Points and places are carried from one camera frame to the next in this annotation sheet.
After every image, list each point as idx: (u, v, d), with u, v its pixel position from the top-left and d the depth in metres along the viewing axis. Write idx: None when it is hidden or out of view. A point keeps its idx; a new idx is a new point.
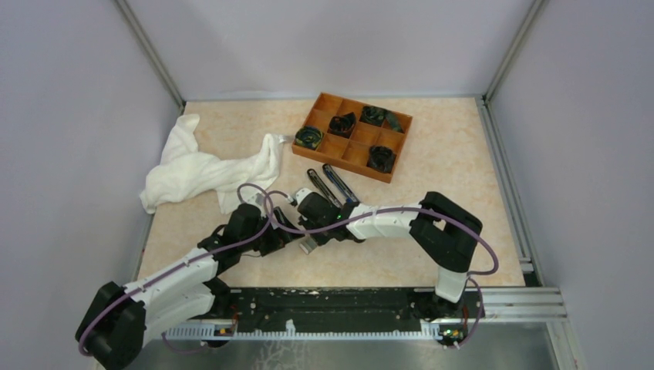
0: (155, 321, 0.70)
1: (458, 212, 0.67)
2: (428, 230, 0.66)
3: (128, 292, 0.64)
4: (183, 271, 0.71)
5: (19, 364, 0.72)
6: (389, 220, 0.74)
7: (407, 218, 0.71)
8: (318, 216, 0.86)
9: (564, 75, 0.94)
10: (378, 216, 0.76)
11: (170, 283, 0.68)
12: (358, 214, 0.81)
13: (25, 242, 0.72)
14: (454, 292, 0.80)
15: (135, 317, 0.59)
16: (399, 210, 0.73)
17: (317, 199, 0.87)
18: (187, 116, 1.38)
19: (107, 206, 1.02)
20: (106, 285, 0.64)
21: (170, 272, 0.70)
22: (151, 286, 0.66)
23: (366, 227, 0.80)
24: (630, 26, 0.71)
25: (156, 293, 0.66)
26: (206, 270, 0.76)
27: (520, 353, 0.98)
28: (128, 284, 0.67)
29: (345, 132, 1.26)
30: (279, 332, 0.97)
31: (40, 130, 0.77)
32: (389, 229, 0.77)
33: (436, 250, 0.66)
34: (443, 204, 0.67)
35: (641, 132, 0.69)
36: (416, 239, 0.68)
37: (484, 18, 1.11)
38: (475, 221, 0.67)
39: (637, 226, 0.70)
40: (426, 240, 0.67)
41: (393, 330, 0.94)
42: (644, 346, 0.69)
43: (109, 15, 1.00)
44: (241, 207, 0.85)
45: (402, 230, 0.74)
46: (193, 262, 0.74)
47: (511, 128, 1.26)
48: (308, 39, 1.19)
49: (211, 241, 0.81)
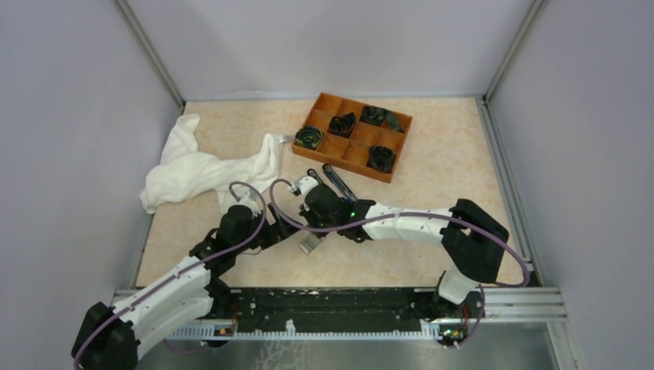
0: (150, 334, 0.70)
1: (490, 223, 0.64)
2: (460, 240, 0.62)
3: (116, 313, 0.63)
4: (173, 284, 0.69)
5: (20, 364, 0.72)
6: (416, 227, 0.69)
7: (437, 225, 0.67)
8: (328, 211, 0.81)
9: (564, 75, 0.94)
10: (401, 219, 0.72)
11: (160, 298, 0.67)
12: (376, 214, 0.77)
13: (26, 243, 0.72)
14: (461, 294, 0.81)
15: (124, 338, 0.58)
16: (426, 216, 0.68)
17: (329, 195, 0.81)
18: (187, 116, 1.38)
19: (107, 206, 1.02)
20: (95, 305, 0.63)
21: (160, 287, 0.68)
22: (140, 304, 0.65)
23: (385, 229, 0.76)
24: (631, 26, 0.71)
25: (146, 311, 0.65)
26: (200, 280, 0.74)
27: (521, 353, 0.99)
28: (117, 302, 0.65)
29: (345, 132, 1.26)
30: (279, 331, 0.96)
31: (41, 130, 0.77)
32: (412, 233, 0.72)
33: (466, 261, 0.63)
34: (474, 212, 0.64)
35: (640, 132, 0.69)
36: (446, 248, 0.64)
37: (485, 18, 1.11)
38: (504, 232, 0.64)
39: (636, 227, 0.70)
40: (456, 250, 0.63)
41: (393, 330, 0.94)
42: (643, 347, 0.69)
43: (109, 15, 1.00)
44: (230, 211, 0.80)
45: (426, 237, 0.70)
46: (183, 274, 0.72)
47: (511, 128, 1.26)
48: (308, 38, 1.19)
49: (202, 250, 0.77)
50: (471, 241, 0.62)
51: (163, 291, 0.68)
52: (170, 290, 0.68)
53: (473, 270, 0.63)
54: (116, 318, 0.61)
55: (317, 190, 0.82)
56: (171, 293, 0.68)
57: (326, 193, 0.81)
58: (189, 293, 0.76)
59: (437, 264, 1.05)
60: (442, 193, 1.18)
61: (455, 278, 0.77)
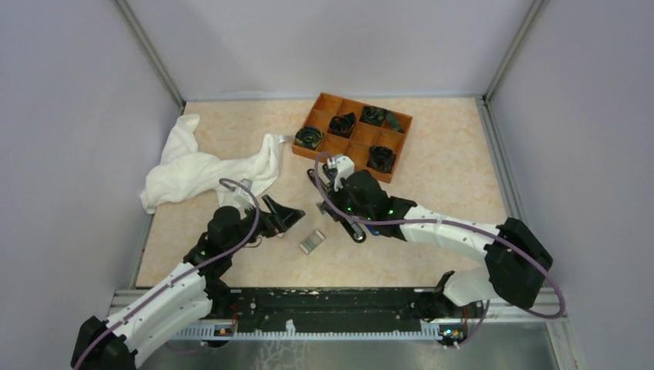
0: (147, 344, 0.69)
1: (536, 247, 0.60)
2: (507, 260, 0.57)
3: (109, 327, 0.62)
4: (167, 293, 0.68)
5: (20, 364, 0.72)
6: (456, 237, 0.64)
7: (481, 240, 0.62)
8: (366, 202, 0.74)
9: (564, 75, 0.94)
10: (443, 226, 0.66)
11: (154, 308, 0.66)
12: (416, 216, 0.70)
13: (28, 243, 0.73)
14: (467, 300, 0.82)
15: (118, 351, 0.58)
16: (471, 228, 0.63)
17: (373, 186, 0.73)
18: (187, 116, 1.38)
19: (108, 206, 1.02)
20: (88, 320, 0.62)
21: (153, 297, 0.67)
22: (133, 316, 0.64)
23: (423, 234, 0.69)
24: (631, 26, 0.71)
25: (139, 323, 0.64)
26: (194, 287, 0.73)
27: (520, 353, 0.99)
28: (110, 316, 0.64)
29: (345, 132, 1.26)
30: (279, 332, 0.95)
31: (41, 129, 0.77)
32: (451, 243, 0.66)
33: (507, 283, 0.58)
34: (524, 234, 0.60)
35: (641, 132, 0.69)
36: (488, 267, 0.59)
37: (485, 18, 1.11)
38: (547, 260, 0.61)
39: (636, 227, 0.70)
40: (500, 270, 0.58)
41: (393, 330, 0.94)
42: (643, 348, 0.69)
43: (109, 15, 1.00)
44: (217, 214, 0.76)
45: (466, 249, 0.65)
46: (177, 282, 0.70)
47: (511, 128, 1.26)
48: (308, 39, 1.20)
49: (196, 256, 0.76)
50: (518, 264, 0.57)
51: (156, 301, 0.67)
52: (165, 300, 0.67)
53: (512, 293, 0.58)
54: (109, 333, 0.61)
55: (361, 177, 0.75)
56: (165, 303, 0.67)
57: (371, 182, 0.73)
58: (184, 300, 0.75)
59: (436, 264, 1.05)
60: (442, 193, 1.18)
61: (468, 284, 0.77)
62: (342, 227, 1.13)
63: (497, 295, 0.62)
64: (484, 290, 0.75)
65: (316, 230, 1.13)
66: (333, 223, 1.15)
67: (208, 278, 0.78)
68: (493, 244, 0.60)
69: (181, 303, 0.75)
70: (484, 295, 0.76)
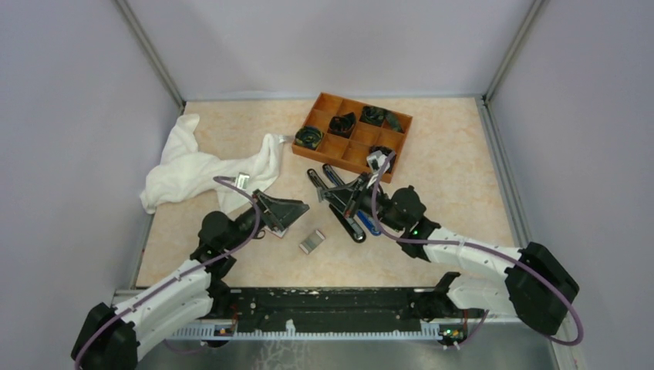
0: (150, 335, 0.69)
1: (558, 272, 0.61)
2: (527, 284, 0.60)
3: (117, 314, 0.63)
4: (175, 286, 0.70)
5: (20, 364, 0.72)
6: (479, 260, 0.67)
7: (502, 264, 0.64)
8: (407, 215, 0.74)
9: (564, 75, 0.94)
10: (465, 248, 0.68)
11: (163, 299, 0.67)
12: (439, 237, 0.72)
13: (28, 243, 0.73)
14: (469, 303, 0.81)
15: (125, 338, 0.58)
16: (493, 250, 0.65)
17: (421, 210, 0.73)
18: (187, 116, 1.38)
19: (108, 206, 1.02)
20: (96, 307, 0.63)
21: (161, 289, 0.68)
22: (142, 305, 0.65)
23: (446, 255, 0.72)
24: (631, 26, 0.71)
25: (147, 312, 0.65)
26: (200, 284, 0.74)
27: (521, 353, 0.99)
28: (119, 304, 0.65)
29: (345, 133, 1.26)
30: (279, 331, 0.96)
31: (41, 129, 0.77)
32: (473, 266, 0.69)
33: (528, 307, 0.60)
34: (544, 259, 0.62)
35: (641, 132, 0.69)
36: (509, 289, 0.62)
37: (485, 18, 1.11)
38: (573, 287, 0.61)
39: (636, 226, 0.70)
40: (520, 294, 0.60)
41: (393, 330, 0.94)
42: (643, 348, 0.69)
43: (109, 15, 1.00)
44: (207, 224, 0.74)
45: (487, 272, 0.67)
46: (185, 276, 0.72)
47: (511, 128, 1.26)
48: (308, 38, 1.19)
49: (201, 255, 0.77)
50: (539, 287, 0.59)
51: (163, 293, 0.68)
52: (173, 292, 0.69)
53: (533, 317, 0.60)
54: (117, 319, 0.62)
55: (411, 196, 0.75)
56: (172, 295, 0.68)
57: (420, 207, 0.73)
58: (189, 295, 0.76)
59: (436, 264, 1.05)
60: (441, 193, 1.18)
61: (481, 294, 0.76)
62: (343, 227, 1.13)
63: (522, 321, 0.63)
64: (496, 304, 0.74)
65: (316, 230, 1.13)
66: (333, 223, 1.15)
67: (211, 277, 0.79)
68: (514, 267, 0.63)
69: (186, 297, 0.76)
70: (492, 306, 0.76)
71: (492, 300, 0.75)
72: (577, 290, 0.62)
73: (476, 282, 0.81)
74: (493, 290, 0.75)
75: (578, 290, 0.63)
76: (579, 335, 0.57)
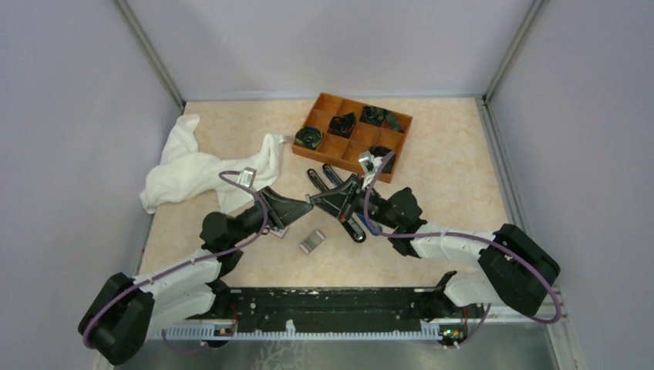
0: (159, 316, 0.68)
1: (530, 250, 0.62)
2: (500, 263, 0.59)
3: (136, 284, 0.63)
4: (189, 269, 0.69)
5: (19, 364, 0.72)
6: (457, 245, 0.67)
7: (478, 245, 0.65)
8: (402, 216, 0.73)
9: (564, 74, 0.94)
10: (446, 237, 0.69)
11: (179, 278, 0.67)
12: (425, 231, 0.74)
13: (27, 243, 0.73)
14: (467, 301, 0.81)
15: (143, 307, 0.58)
16: (470, 236, 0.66)
17: (417, 214, 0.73)
18: (187, 116, 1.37)
19: (108, 206, 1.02)
20: (119, 274, 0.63)
21: (176, 267, 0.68)
22: (160, 280, 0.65)
23: (431, 247, 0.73)
24: (631, 25, 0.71)
25: (164, 287, 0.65)
26: (210, 271, 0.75)
27: (522, 353, 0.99)
28: (136, 277, 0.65)
29: (345, 132, 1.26)
30: (279, 331, 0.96)
31: (41, 129, 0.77)
32: (455, 253, 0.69)
33: (504, 286, 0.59)
34: (518, 239, 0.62)
35: (641, 132, 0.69)
36: (483, 270, 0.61)
37: (485, 18, 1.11)
38: (551, 267, 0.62)
39: (637, 226, 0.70)
40: (495, 273, 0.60)
41: (393, 330, 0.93)
42: (644, 348, 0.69)
43: (109, 15, 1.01)
44: (207, 223, 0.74)
45: (469, 257, 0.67)
46: (200, 260, 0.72)
47: (511, 128, 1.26)
48: (308, 38, 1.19)
49: (213, 250, 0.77)
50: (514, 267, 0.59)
51: (179, 273, 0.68)
52: (187, 274, 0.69)
53: (511, 297, 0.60)
54: (136, 288, 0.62)
55: (406, 200, 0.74)
56: (187, 276, 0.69)
57: (416, 212, 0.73)
58: (198, 283, 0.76)
59: (436, 264, 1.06)
60: (441, 193, 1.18)
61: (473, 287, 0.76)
62: (343, 227, 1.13)
63: (503, 302, 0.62)
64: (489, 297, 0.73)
65: (316, 230, 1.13)
66: (333, 223, 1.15)
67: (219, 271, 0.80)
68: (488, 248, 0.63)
69: (193, 286, 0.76)
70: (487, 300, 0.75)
71: (482, 290, 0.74)
72: (556, 271, 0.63)
73: (468, 277, 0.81)
74: (483, 280, 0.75)
75: (557, 271, 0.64)
76: (559, 314, 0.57)
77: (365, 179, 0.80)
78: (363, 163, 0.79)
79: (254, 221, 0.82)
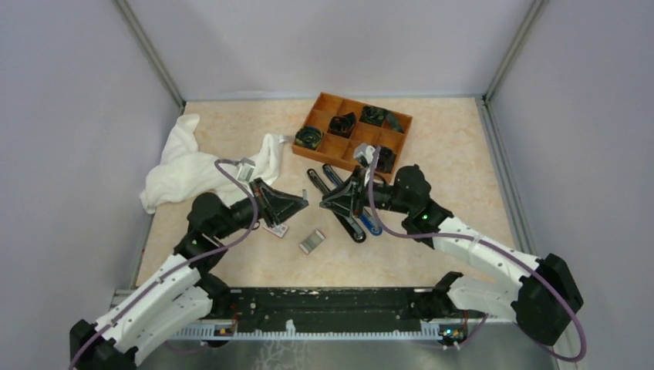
0: (148, 340, 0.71)
1: (570, 288, 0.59)
2: (540, 297, 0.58)
3: (98, 331, 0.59)
4: (156, 290, 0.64)
5: (18, 364, 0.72)
6: (492, 263, 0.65)
7: (517, 271, 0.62)
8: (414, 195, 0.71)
9: (564, 75, 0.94)
10: (479, 246, 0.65)
11: (146, 307, 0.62)
12: (452, 230, 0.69)
13: (26, 243, 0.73)
14: (468, 304, 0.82)
15: (109, 356, 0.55)
16: (509, 255, 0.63)
17: (427, 190, 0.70)
18: (187, 116, 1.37)
19: (108, 207, 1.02)
20: (78, 324, 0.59)
21: (141, 295, 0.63)
22: (122, 318, 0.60)
23: (457, 251, 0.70)
24: (632, 25, 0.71)
25: (130, 324, 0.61)
26: (186, 280, 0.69)
27: (523, 354, 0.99)
28: (99, 318, 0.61)
29: (345, 132, 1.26)
30: (279, 331, 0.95)
31: (41, 129, 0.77)
32: (483, 265, 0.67)
33: (534, 317, 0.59)
34: (561, 275, 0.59)
35: (642, 131, 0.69)
36: (520, 297, 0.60)
37: (486, 18, 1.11)
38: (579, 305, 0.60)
39: (637, 225, 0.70)
40: (530, 304, 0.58)
41: (393, 330, 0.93)
42: (644, 348, 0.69)
43: (109, 16, 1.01)
44: (197, 206, 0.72)
45: (498, 275, 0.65)
46: (166, 277, 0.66)
47: (511, 128, 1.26)
48: (308, 38, 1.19)
49: (187, 245, 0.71)
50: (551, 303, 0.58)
51: (145, 300, 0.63)
52: (155, 297, 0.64)
53: (533, 326, 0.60)
54: (97, 337, 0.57)
55: (415, 175, 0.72)
56: (154, 300, 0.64)
57: (426, 186, 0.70)
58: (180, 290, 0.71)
59: (436, 264, 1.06)
60: (441, 193, 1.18)
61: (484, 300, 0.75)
62: (342, 227, 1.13)
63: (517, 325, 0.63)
64: (496, 308, 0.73)
65: (316, 230, 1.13)
66: (333, 223, 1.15)
67: (201, 268, 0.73)
68: (529, 277, 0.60)
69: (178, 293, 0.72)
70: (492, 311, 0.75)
71: (493, 304, 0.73)
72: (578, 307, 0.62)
73: (477, 285, 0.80)
74: (495, 294, 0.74)
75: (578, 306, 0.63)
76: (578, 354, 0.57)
77: (365, 174, 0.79)
78: (359, 156, 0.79)
79: (247, 215, 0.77)
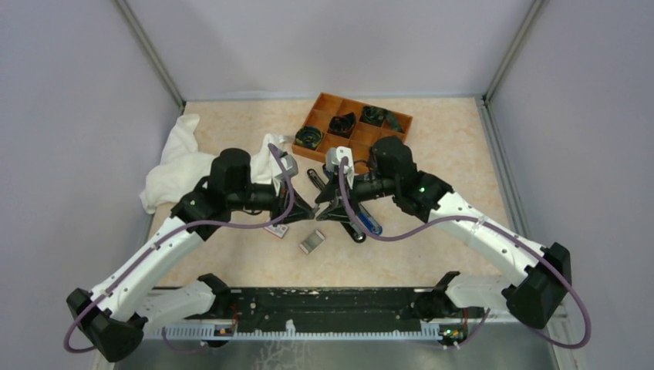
0: (156, 314, 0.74)
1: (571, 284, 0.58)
2: (544, 286, 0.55)
3: (93, 301, 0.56)
4: (153, 257, 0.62)
5: (17, 365, 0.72)
6: (496, 248, 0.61)
7: (522, 258, 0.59)
8: (394, 164, 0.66)
9: (564, 74, 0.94)
10: (481, 228, 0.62)
11: (142, 274, 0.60)
12: (451, 210, 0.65)
13: (25, 244, 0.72)
14: (467, 302, 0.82)
15: (107, 325, 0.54)
16: (514, 241, 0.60)
17: (402, 153, 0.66)
18: (187, 116, 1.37)
19: (107, 206, 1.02)
20: (73, 292, 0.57)
21: (137, 263, 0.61)
22: (117, 287, 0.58)
23: (458, 232, 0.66)
24: (631, 25, 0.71)
25: (126, 293, 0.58)
26: (186, 245, 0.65)
27: (522, 353, 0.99)
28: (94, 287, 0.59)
29: (345, 132, 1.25)
30: (279, 332, 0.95)
31: (42, 130, 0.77)
32: (483, 248, 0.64)
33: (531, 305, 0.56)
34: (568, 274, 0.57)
35: (642, 131, 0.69)
36: (522, 286, 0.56)
37: (486, 17, 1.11)
38: None
39: (637, 225, 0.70)
40: (533, 294, 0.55)
41: (393, 330, 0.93)
42: (644, 347, 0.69)
43: (109, 18, 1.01)
44: (223, 156, 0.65)
45: (498, 260, 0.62)
46: (164, 242, 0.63)
47: (511, 127, 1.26)
48: (308, 38, 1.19)
49: (186, 206, 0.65)
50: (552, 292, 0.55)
51: (142, 267, 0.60)
52: (154, 263, 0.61)
53: (527, 311, 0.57)
54: (93, 307, 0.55)
55: (392, 142, 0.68)
56: (152, 267, 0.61)
57: (406, 153, 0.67)
58: (183, 256, 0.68)
59: (436, 264, 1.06)
60: None
61: (477, 290, 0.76)
62: (343, 227, 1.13)
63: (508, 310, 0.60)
64: (490, 301, 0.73)
65: (316, 230, 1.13)
66: (333, 223, 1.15)
67: (202, 231, 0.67)
68: (535, 267, 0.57)
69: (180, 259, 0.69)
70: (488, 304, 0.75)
71: (486, 294, 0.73)
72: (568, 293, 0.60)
73: (473, 280, 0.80)
74: (487, 286, 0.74)
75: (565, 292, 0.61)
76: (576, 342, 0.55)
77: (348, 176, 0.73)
78: (331, 167, 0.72)
79: (262, 201, 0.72)
